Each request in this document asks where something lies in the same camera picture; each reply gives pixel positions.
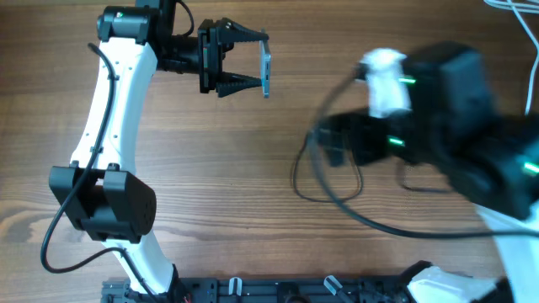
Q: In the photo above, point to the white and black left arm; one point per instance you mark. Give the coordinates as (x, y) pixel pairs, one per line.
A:
(98, 191)

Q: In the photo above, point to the blue-screen Galaxy smartphone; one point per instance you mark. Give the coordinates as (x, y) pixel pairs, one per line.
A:
(265, 67)

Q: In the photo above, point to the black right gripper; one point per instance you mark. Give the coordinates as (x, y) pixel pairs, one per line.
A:
(344, 124)

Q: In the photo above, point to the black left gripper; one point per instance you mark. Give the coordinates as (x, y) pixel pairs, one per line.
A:
(210, 39)

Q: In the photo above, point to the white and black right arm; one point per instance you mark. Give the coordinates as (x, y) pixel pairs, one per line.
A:
(434, 106)

